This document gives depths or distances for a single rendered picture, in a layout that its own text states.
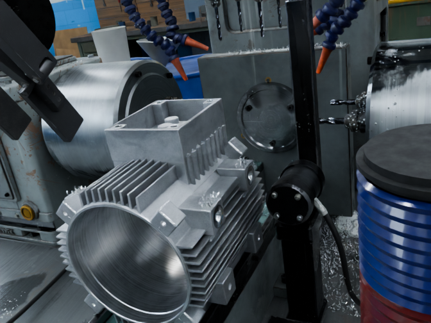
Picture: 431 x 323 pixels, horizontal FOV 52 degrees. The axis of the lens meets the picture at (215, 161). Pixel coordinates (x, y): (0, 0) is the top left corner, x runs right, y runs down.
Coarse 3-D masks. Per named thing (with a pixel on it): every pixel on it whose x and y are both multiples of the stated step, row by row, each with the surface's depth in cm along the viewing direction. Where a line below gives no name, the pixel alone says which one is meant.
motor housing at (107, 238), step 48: (96, 192) 46; (144, 192) 44; (192, 192) 49; (240, 192) 54; (96, 240) 55; (144, 240) 61; (192, 240) 44; (240, 240) 53; (96, 288) 53; (144, 288) 55; (192, 288) 45
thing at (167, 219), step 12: (228, 144) 57; (240, 144) 58; (228, 156) 58; (240, 156) 57; (72, 204) 48; (168, 204) 43; (60, 216) 49; (72, 216) 48; (156, 216) 43; (168, 216) 42; (180, 216) 43; (168, 228) 43; (84, 300) 53; (96, 312) 53; (192, 312) 47; (204, 312) 48
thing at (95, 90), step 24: (72, 72) 88; (96, 72) 85; (120, 72) 82; (144, 72) 85; (168, 72) 92; (72, 96) 84; (96, 96) 81; (120, 96) 79; (144, 96) 85; (168, 96) 92; (96, 120) 80; (120, 120) 79; (48, 144) 89; (72, 144) 84; (96, 144) 81; (72, 168) 89; (96, 168) 86
